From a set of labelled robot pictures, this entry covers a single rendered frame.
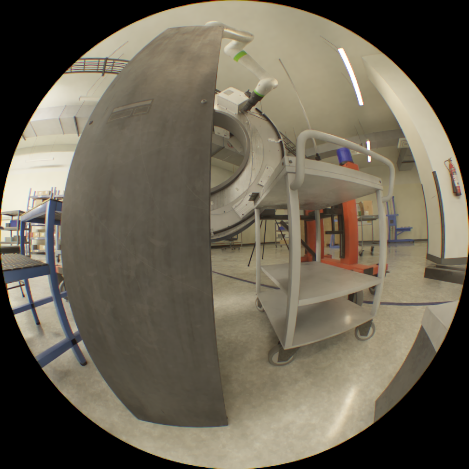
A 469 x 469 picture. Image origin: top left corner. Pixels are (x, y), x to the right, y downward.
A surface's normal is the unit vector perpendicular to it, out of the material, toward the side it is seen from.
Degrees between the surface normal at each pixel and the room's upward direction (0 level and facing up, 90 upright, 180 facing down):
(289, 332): 90
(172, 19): 180
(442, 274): 90
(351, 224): 90
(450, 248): 90
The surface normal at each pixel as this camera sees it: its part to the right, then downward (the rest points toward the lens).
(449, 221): -0.75, 0.00
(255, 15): 0.02, 1.00
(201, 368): 0.18, -0.02
